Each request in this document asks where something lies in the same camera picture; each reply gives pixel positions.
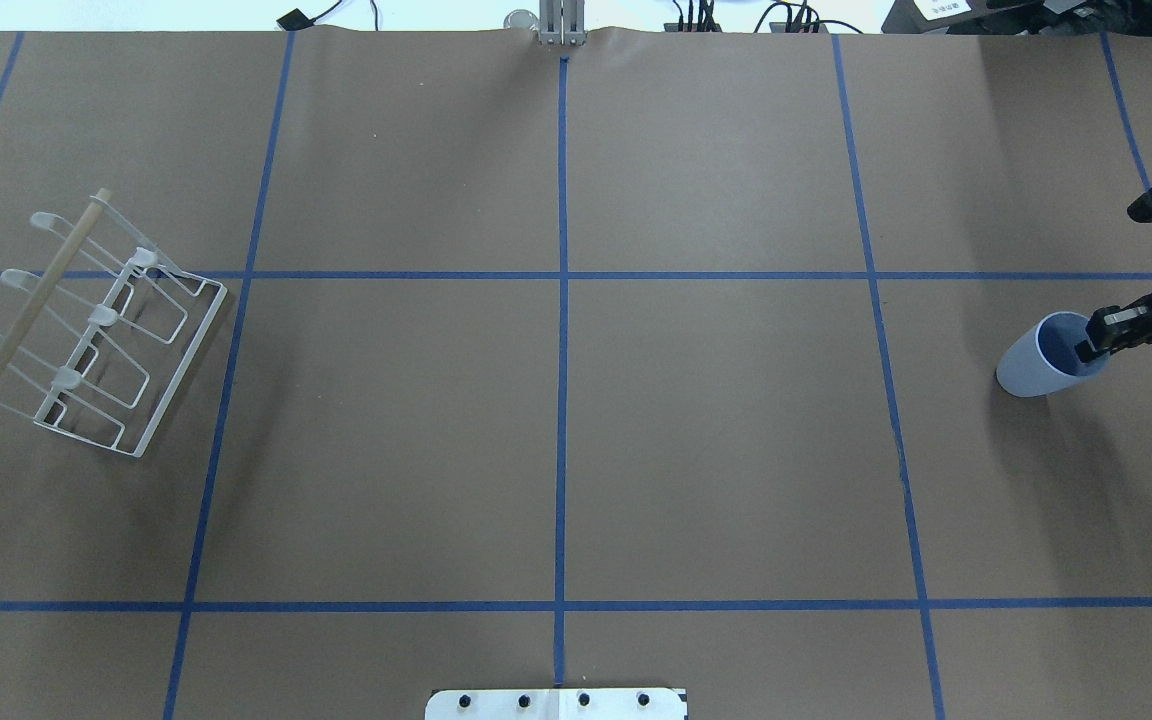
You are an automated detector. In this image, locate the blue plastic cup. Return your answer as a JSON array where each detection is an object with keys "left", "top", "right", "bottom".
[{"left": 995, "top": 311, "right": 1111, "bottom": 397}]

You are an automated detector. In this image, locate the small black sensor puck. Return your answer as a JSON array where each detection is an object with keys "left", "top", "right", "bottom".
[{"left": 276, "top": 8, "right": 314, "bottom": 32}]

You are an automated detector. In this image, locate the aluminium frame post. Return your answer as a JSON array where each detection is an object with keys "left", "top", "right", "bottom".
[{"left": 536, "top": 0, "right": 588, "bottom": 47}]

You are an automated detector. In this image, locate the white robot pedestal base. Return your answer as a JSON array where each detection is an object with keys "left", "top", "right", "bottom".
[{"left": 424, "top": 687, "right": 690, "bottom": 719}]

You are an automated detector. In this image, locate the white wire cup holder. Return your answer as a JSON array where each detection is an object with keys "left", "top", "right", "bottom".
[{"left": 0, "top": 188, "right": 230, "bottom": 457}]

